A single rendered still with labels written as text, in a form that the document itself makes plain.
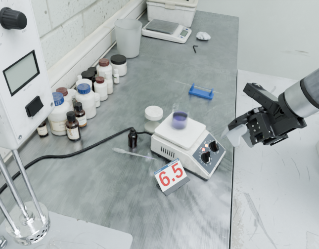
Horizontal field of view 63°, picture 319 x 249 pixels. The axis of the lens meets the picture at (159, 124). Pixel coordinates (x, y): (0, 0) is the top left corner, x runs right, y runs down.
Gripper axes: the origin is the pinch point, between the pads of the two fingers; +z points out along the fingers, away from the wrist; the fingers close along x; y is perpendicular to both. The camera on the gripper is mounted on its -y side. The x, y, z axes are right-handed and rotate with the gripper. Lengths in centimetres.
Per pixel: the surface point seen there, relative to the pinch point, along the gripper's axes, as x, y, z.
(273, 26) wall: 106, -99, 22
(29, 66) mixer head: -53, 7, -25
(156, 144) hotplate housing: -15.0, -2.7, 14.5
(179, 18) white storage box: 34, -97, 37
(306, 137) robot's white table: 38.1, -0.4, -0.6
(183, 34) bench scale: 30, -79, 34
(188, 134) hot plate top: -8.2, -3.0, 7.4
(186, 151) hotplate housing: -10.0, 2.3, 7.9
